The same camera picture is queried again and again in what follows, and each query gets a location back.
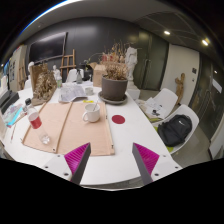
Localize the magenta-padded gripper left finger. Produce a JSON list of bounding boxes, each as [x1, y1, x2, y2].
[[42, 142, 92, 185]]

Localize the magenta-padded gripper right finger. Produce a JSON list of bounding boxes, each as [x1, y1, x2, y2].
[[131, 142, 183, 186]]

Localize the clear red-labelled drink bottle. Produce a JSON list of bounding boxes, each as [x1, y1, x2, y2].
[[22, 98, 52, 146]]

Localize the beige wooden drawing board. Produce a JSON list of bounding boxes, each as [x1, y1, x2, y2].
[[21, 101, 116, 157]]

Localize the black backpack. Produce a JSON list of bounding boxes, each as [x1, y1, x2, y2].
[[157, 114, 193, 148]]

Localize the white ceramic mug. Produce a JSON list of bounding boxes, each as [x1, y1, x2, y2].
[[81, 102, 102, 124]]

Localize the flat round red coaster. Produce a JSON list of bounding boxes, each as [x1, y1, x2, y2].
[[111, 114, 126, 125]]

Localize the white paper stack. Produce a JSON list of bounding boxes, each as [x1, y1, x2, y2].
[[143, 97, 166, 119]]

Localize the white plastic chair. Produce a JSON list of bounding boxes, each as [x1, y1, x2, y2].
[[152, 103, 200, 155], [138, 87, 179, 121], [65, 68, 85, 84]]

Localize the printed paper sheets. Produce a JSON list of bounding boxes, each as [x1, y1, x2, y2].
[[58, 82, 88, 104]]

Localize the small white cup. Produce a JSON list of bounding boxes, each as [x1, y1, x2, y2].
[[84, 86, 95, 97]]

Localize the colourful painted sheet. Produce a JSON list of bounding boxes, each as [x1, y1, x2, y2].
[[3, 103, 26, 128]]

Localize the grey pot with dried plant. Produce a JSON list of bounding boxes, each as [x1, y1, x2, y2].
[[99, 41, 131, 102]]

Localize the gold relief sculpture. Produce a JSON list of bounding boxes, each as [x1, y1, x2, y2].
[[30, 63, 58, 107]]

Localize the wooden mannequin figure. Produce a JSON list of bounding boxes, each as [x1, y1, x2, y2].
[[174, 73, 186, 106]]

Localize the grey spray bottle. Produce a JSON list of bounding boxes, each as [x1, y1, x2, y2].
[[75, 68, 84, 85]]

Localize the white canvas panel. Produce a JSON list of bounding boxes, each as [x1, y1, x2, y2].
[[0, 109, 8, 141]]

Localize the black flat box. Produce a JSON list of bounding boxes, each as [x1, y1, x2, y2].
[[0, 89, 20, 114]]

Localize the small white plaster figurine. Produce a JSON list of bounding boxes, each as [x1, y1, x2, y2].
[[52, 64, 63, 81]]

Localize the wooden easel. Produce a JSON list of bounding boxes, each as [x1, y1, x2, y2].
[[59, 49, 77, 81], [18, 54, 28, 90]]

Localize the tall white plaster statue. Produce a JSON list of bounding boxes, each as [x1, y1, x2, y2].
[[124, 46, 141, 101]]

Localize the white plaster bust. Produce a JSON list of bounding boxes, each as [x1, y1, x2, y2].
[[27, 61, 35, 81]]

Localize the long ceiling light strip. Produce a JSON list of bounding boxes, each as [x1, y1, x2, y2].
[[19, 0, 84, 34]]

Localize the black wall screen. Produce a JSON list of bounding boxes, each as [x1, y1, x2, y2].
[[29, 32, 68, 64]]

